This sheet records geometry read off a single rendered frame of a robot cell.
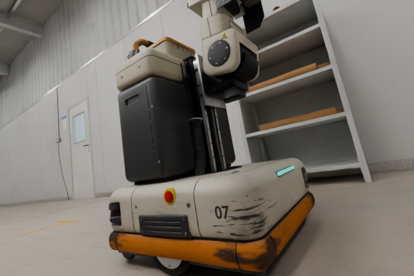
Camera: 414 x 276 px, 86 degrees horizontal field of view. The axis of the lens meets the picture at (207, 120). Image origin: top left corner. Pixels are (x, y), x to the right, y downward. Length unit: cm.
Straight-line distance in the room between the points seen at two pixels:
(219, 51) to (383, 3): 196
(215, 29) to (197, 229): 71
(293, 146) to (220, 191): 187
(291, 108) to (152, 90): 181
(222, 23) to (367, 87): 173
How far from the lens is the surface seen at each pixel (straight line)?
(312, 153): 240
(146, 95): 88
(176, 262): 81
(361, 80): 242
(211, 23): 96
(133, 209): 89
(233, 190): 60
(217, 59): 88
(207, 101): 93
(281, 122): 215
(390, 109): 239
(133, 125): 93
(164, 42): 112
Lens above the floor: 33
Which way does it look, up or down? 10 degrees up
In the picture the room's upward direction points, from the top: 10 degrees counter-clockwise
